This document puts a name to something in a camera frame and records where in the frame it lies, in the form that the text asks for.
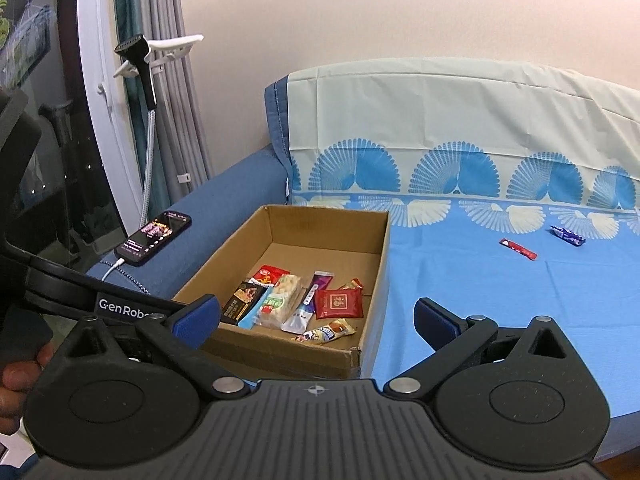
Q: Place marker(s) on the small orange snack packet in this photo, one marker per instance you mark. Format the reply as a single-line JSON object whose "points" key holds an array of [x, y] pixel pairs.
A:
{"points": [[355, 284]]}

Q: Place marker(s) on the red stick snack packet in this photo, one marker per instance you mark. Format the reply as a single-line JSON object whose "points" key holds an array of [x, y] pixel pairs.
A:
{"points": [[517, 249]]}

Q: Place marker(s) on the blue purple candy packet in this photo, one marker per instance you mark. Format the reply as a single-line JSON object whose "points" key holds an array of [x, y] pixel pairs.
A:
{"points": [[567, 235]]}

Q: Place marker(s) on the black smartphone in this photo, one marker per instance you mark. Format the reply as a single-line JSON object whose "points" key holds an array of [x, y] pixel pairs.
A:
{"points": [[152, 235]]}

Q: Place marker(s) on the white fabric tag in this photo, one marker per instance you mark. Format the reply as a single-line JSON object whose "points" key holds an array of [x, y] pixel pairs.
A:
{"points": [[183, 177]]}

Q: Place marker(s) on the white plastic hanger bracket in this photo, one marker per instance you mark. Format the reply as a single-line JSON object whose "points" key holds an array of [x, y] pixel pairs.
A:
{"points": [[175, 45]]}

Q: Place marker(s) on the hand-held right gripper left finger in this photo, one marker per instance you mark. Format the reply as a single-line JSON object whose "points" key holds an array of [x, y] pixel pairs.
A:
{"points": [[196, 319]]}

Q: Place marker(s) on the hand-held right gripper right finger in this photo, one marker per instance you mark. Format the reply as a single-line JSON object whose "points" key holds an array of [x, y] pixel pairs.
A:
{"points": [[439, 322]]}

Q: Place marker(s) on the blue fan-print sheet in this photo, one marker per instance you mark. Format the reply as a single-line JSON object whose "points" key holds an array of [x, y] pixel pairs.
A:
{"points": [[500, 300]]}

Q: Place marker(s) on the red snack packet with figure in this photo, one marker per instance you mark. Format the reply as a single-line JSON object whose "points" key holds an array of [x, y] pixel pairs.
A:
{"points": [[264, 275]]}

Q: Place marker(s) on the beige candy bar wrapper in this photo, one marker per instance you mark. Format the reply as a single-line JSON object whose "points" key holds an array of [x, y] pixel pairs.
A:
{"points": [[325, 332]]}

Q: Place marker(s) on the white window frame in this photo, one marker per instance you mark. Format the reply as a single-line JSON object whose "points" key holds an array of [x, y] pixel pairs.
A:
{"points": [[107, 125]]}

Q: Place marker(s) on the red square snack packet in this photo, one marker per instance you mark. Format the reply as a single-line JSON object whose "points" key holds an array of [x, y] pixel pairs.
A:
{"points": [[340, 302]]}

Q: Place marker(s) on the brown cardboard box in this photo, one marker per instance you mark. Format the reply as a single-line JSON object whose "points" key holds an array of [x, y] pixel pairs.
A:
{"points": [[320, 230]]}

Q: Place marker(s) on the person's left hand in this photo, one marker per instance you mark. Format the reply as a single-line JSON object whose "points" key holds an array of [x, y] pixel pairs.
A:
{"points": [[17, 377]]}

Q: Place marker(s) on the light blue snack packet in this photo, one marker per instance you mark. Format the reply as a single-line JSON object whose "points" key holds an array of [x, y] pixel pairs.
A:
{"points": [[251, 314]]}

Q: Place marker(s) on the grey curtain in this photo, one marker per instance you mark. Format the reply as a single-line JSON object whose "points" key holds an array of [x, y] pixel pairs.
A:
{"points": [[185, 110]]}

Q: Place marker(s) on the purple snack packet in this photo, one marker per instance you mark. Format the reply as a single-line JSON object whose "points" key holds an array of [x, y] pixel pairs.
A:
{"points": [[317, 282]]}

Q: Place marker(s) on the blue sofa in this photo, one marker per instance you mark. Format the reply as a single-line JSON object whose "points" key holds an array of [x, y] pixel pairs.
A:
{"points": [[225, 190]]}

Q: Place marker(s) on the black snack packet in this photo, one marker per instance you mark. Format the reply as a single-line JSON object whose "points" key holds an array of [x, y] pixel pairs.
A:
{"points": [[237, 302]]}

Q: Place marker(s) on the green white snack packet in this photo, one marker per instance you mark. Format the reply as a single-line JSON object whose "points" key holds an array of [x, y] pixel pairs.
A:
{"points": [[280, 300]]}

